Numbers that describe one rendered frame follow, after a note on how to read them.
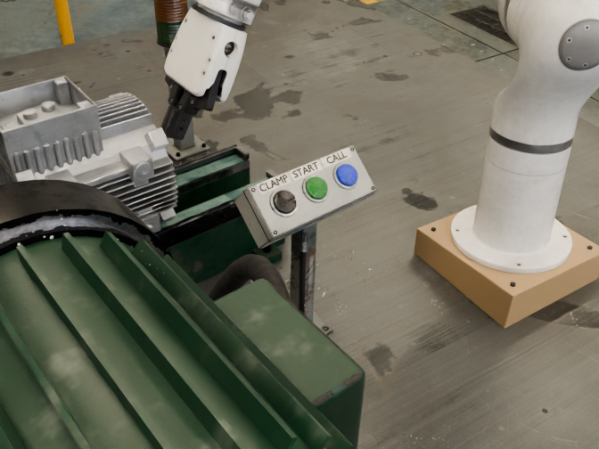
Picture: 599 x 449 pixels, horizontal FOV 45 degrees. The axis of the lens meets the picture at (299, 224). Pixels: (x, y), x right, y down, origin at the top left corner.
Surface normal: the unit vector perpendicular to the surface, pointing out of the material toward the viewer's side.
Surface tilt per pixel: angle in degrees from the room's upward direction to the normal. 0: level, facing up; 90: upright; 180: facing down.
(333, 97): 0
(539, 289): 90
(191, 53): 63
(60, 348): 4
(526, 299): 90
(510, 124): 87
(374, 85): 0
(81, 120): 90
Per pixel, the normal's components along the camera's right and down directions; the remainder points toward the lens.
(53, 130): 0.59, 0.50
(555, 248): 0.00, -0.83
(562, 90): -0.04, 0.94
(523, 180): -0.25, 0.53
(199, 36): -0.66, -0.05
